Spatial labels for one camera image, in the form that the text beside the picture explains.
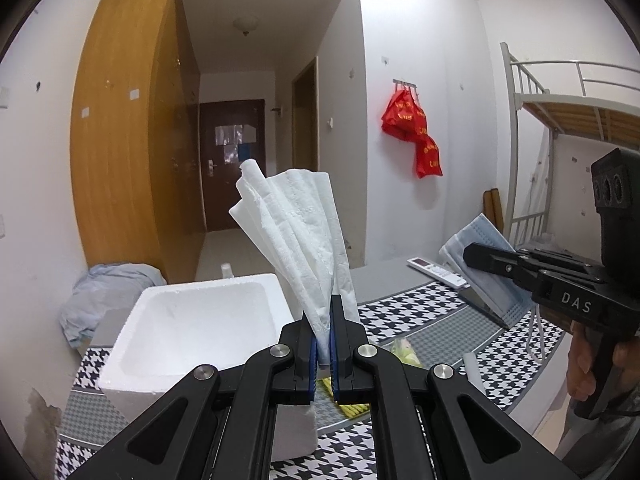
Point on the white metal bunk bed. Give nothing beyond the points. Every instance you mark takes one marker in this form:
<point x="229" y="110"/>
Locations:
<point x="570" y="110"/>

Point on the yellow sponge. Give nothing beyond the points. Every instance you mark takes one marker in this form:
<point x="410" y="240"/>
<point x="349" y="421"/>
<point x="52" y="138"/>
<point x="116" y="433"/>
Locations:
<point x="350" y="407"/>

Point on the houndstooth tablecloth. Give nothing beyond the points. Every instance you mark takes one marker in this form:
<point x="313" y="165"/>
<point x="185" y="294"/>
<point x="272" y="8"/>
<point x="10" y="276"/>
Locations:
<point x="435" y="340"/>

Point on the red plastic bag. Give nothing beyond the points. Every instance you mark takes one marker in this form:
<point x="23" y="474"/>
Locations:
<point x="405" y="120"/>

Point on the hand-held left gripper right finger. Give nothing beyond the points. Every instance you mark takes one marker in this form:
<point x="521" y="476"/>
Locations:
<point x="334" y="367"/>

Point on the white paper tissue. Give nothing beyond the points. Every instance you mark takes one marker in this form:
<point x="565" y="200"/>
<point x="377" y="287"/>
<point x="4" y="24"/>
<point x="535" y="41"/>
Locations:
<point x="295" y="220"/>

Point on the metal wall hook rack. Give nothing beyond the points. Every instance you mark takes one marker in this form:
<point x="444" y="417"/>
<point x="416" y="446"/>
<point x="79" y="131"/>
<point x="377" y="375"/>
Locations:
<point x="405" y="83"/>

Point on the dark brown door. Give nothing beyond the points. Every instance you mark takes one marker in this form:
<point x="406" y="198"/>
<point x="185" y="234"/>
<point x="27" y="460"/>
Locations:
<point x="220" y="185"/>

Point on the white foam box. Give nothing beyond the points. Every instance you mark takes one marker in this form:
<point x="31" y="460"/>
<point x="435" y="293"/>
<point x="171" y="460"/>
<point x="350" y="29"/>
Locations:
<point x="200" y="320"/>

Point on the green packet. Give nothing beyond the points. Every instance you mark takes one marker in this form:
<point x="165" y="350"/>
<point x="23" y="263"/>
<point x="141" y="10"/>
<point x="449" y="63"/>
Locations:
<point x="405" y="352"/>

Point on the blue face mask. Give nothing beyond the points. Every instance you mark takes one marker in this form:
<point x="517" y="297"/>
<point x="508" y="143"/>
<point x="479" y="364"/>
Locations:
<point x="475" y="232"/>

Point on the wooden door frame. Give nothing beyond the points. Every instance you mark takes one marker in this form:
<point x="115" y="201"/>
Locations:
<point x="305" y="125"/>

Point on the grey cloth bundle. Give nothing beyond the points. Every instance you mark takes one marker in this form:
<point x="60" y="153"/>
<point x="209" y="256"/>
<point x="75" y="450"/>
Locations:
<point x="105" y="290"/>

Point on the white remote control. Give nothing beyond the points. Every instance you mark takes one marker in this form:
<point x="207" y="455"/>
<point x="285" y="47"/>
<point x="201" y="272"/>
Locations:
<point x="435" y="269"/>

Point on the person's right hand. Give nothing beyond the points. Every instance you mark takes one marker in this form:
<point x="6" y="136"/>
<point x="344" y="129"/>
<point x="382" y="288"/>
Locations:
<point x="580" y="365"/>

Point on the white plastic tube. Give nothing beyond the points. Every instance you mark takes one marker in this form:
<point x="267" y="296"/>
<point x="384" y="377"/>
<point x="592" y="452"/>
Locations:
<point x="474" y="367"/>

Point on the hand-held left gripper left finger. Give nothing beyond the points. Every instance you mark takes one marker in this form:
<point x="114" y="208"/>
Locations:
<point x="313" y="365"/>

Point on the wooden wardrobe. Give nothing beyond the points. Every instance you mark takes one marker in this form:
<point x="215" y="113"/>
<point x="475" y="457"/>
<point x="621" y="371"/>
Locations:
<point x="120" y="160"/>

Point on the ceiling lamp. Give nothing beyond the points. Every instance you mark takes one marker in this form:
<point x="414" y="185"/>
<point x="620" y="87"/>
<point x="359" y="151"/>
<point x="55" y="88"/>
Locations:
<point x="246" y="24"/>

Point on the wooden slats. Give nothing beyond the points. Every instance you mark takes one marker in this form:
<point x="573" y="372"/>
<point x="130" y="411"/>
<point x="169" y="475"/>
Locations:
<point x="492" y="207"/>

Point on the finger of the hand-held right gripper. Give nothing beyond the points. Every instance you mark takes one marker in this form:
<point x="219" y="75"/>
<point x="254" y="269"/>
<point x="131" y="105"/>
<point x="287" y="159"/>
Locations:
<point x="565" y="262"/>
<point x="492" y="257"/>

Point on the person's right forearm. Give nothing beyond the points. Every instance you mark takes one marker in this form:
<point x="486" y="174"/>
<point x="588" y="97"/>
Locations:
<point x="600" y="440"/>

